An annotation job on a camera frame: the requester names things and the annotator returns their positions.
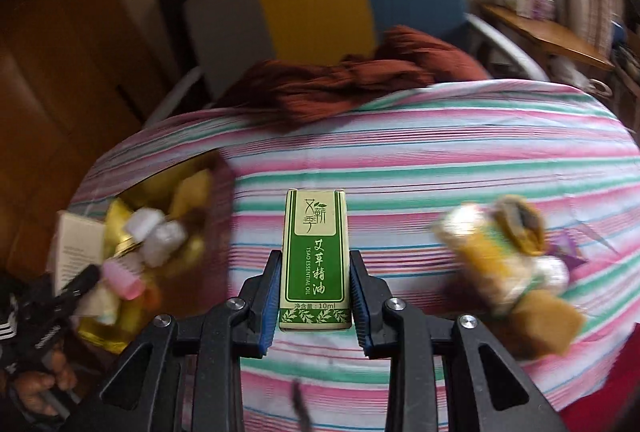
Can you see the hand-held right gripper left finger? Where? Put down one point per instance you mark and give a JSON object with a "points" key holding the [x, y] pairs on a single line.
{"points": [[270, 307]]}

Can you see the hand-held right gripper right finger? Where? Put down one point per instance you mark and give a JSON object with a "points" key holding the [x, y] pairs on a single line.
{"points": [[361, 312]]}

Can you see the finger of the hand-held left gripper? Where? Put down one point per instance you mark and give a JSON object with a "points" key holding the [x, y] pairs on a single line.
{"points": [[80, 284]]}

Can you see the cream cardboard box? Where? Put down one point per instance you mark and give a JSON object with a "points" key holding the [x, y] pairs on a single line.
{"points": [[75, 242]]}

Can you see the pink plastic bottle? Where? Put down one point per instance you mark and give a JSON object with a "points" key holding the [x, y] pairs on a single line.
{"points": [[122, 279]]}

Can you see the green oil box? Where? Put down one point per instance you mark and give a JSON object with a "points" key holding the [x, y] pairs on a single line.
{"points": [[315, 262]]}

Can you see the white plastic cap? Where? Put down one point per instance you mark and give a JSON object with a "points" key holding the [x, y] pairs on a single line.
{"points": [[164, 242], [144, 222]]}

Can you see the gold square tin tray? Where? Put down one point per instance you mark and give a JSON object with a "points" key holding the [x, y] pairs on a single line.
{"points": [[220, 222]]}

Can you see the pale yellow snack packet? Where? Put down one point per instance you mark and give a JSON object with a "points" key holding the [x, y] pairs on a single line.
{"points": [[465, 229]]}

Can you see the round gold brown packet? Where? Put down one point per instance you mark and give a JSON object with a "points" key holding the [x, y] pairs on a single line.
{"points": [[520, 224]]}

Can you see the white green snack packet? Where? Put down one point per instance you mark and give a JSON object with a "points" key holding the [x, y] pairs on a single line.
{"points": [[550, 274]]}

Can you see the person's left hand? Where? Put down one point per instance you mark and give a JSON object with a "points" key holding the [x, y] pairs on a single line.
{"points": [[37, 382]]}

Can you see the striped pink green sheet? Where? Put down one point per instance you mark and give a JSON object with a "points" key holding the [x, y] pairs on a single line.
{"points": [[450, 147]]}

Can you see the wooden wardrobe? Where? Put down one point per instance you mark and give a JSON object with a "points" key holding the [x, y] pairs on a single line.
{"points": [[50, 87]]}

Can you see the rust brown crumpled cloth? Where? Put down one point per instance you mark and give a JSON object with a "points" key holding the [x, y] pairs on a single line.
{"points": [[350, 82]]}

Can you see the red cloth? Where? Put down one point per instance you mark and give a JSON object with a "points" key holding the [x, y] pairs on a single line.
{"points": [[605, 387]]}

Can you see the wooden side table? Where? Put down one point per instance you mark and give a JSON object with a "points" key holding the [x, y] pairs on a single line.
{"points": [[545, 35]]}

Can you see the small purple box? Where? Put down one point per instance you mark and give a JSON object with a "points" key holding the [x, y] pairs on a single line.
{"points": [[542, 7]]}

